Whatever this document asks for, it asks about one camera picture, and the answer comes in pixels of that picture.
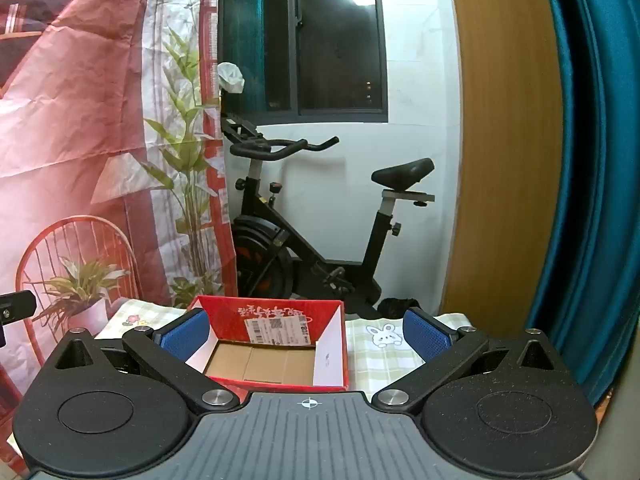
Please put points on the wooden door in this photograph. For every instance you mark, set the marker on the wooden door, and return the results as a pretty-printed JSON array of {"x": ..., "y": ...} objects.
[{"x": 500, "y": 135}]

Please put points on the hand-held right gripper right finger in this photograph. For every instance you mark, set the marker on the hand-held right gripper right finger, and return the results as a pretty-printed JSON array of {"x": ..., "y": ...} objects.
[{"x": 426, "y": 335}]

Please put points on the black object on floor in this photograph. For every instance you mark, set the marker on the black object on floor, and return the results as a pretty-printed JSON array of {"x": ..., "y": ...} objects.
[{"x": 397, "y": 308}]

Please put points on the teal curtain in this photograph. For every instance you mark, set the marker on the teal curtain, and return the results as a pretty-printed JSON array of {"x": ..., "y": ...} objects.
[{"x": 600, "y": 160}]

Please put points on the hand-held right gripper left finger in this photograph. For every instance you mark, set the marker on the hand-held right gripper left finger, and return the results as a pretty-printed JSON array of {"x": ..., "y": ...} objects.
[{"x": 187, "y": 334}]

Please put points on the red cardboard box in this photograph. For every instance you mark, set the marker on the red cardboard box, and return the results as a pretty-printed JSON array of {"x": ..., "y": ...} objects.
[{"x": 225, "y": 312}]

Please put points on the dark window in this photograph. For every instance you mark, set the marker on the dark window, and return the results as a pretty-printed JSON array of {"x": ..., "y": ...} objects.
[{"x": 340, "y": 35}]

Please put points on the black exercise bike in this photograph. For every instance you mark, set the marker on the black exercise bike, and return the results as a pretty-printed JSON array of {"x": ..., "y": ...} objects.
[{"x": 265, "y": 245}]

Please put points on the printed cloth backdrop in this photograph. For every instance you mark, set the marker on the printed cloth backdrop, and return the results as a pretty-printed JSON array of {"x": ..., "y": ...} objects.
[{"x": 75, "y": 110}]

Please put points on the checked bunny tablecloth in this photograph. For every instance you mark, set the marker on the checked bunny tablecloth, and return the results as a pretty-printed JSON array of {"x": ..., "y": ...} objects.
[{"x": 365, "y": 365}]

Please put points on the white plastic bag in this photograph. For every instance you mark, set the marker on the white plastic bag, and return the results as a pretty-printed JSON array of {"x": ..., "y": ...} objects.
[{"x": 230, "y": 77}]

